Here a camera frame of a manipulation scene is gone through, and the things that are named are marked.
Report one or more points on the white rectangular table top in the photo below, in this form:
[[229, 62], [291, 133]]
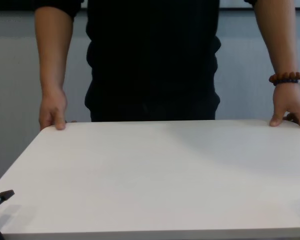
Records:
[[155, 180]]

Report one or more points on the person's right forearm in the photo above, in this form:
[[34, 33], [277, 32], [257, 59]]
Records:
[[55, 57]]

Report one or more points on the person's left forearm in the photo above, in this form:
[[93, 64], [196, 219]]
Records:
[[280, 40]]

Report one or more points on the person's right hand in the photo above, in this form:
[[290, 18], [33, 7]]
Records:
[[53, 110]]

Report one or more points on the person's left hand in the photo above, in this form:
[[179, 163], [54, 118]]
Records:
[[292, 102]]

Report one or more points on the black shirt of person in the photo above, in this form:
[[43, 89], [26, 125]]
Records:
[[152, 50]]

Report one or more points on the black wall frame strip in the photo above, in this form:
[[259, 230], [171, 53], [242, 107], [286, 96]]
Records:
[[12, 5]]

